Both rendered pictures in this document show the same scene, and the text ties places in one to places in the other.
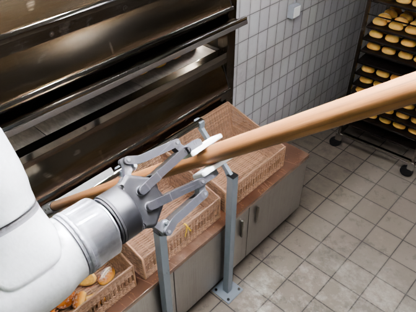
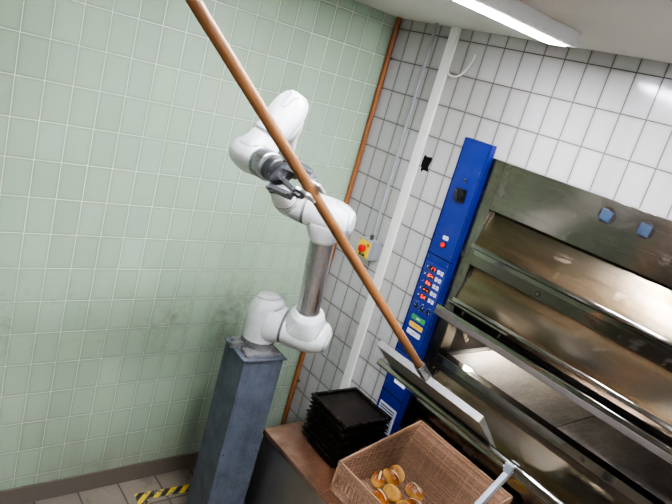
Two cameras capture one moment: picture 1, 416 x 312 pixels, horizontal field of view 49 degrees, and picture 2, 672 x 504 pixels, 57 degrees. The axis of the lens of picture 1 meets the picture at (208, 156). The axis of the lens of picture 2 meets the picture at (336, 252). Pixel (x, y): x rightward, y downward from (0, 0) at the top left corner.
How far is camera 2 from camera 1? 1.81 m
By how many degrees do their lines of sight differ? 84
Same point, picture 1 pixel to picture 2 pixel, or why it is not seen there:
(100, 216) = (266, 152)
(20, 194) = not seen: hidden behind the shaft
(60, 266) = (247, 148)
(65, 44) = (630, 361)
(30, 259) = (248, 137)
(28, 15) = (608, 300)
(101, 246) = (255, 157)
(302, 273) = not seen: outside the picture
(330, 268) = not seen: outside the picture
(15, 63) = (575, 332)
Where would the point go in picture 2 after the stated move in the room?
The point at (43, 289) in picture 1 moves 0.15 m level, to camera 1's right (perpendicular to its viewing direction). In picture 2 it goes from (240, 147) to (223, 152)
